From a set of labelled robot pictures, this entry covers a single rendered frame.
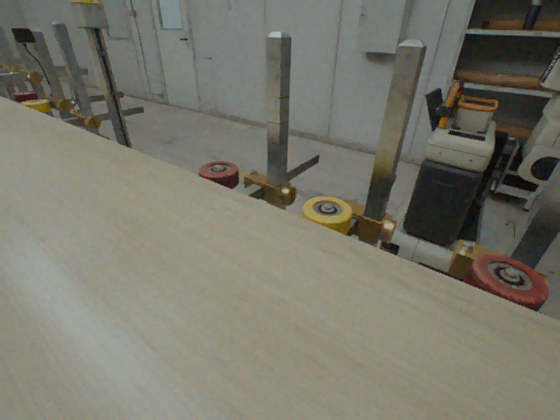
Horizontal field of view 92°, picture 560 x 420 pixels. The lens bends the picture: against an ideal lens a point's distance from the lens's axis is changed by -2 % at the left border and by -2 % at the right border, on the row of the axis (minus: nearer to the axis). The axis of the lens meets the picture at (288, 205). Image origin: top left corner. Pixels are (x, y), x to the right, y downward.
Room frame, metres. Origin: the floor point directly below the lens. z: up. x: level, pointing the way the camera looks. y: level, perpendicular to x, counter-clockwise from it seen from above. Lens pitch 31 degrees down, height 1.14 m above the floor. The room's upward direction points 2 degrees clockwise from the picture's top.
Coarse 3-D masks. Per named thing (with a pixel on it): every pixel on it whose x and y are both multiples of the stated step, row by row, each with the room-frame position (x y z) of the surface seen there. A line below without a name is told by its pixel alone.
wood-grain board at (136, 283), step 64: (0, 128) 0.75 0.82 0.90; (64, 128) 0.77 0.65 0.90; (0, 192) 0.40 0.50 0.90; (64, 192) 0.41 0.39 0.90; (128, 192) 0.42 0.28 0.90; (192, 192) 0.42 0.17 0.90; (0, 256) 0.24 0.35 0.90; (64, 256) 0.25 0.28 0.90; (128, 256) 0.26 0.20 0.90; (192, 256) 0.26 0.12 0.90; (256, 256) 0.27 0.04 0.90; (320, 256) 0.27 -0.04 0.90; (384, 256) 0.28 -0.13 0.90; (0, 320) 0.16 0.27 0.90; (64, 320) 0.16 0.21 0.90; (128, 320) 0.17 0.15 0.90; (192, 320) 0.17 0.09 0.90; (256, 320) 0.17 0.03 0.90; (320, 320) 0.18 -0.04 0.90; (384, 320) 0.18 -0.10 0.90; (448, 320) 0.18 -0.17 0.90; (512, 320) 0.18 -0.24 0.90; (0, 384) 0.10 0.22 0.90; (64, 384) 0.11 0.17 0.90; (128, 384) 0.11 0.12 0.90; (192, 384) 0.11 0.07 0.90; (256, 384) 0.11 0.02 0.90; (320, 384) 0.12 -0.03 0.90; (384, 384) 0.12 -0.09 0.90; (448, 384) 0.12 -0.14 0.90; (512, 384) 0.12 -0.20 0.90
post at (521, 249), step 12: (552, 180) 0.35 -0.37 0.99; (540, 192) 0.37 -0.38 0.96; (552, 192) 0.34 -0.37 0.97; (540, 204) 0.34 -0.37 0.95; (552, 204) 0.33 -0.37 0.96; (528, 216) 0.36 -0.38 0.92; (540, 216) 0.34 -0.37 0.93; (552, 216) 0.33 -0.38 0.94; (528, 228) 0.34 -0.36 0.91; (540, 228) 0.33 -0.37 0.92; (552, 228) 0.33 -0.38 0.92; (516, 240) 0.36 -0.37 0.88; (528, 240) 0.34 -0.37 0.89; (540, 240) 0.33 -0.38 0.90; (552, 240) 0.32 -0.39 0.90; (516, 252) 0.34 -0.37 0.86; (528, 252) 0.33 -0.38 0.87; (540, 252) 0.32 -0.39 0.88; (528, 264) 0.33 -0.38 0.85
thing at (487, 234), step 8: (488, 200) 0.59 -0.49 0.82; (480, 208) 0.59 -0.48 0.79; (488, 208) 0.55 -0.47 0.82; (496, 208) 0.55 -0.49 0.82; (480, 216) 0.54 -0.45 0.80; (488, 216) 0.51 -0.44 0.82; (496, 216) 0.52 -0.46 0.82; (480, 224) 0.49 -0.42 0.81; (488, 224) 0.48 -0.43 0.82; (496, 224) 0.48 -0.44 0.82; (480, 232) 0.46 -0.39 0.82; (488, 232) 0.45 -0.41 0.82; (496, 232) 0.45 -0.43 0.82; (480, 240) 0.43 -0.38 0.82; (488, 240) 0.43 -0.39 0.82; (496, 240) 0.43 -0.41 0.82; (488, 248) 0.40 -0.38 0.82; (496, 248) 0.40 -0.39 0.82
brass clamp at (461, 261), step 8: (464, 240) 0.41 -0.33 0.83; (456, 248) 0.40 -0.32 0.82; (480, 248) 0.39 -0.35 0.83; (456, 256) 0.37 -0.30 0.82; (464, 256) 0.37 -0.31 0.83; (472, 256) 0.37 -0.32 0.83; (456, 264) 0.37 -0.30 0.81; (464, 264) 0.36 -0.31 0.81; (448, 272) 0.37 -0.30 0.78; (456, 272) 0.37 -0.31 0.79; (464, 272) 0.36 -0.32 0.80; (536, 272) 0.33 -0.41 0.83; (544, 280) 0.32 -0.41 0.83
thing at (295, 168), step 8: (312, 152) 0.87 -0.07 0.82; (304, 160) 0.80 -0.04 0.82; (312, 160) 0.82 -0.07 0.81; (288, 168) 0.73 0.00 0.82; (296, 168) 0.74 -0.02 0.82; (304, 168) 0.78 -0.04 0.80; (288, 176) 0.71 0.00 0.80; (296, 176) 0.74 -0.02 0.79; (240, 192) 0.58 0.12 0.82; (248, 192) 0.58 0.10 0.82; (256, 192) 0.59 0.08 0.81
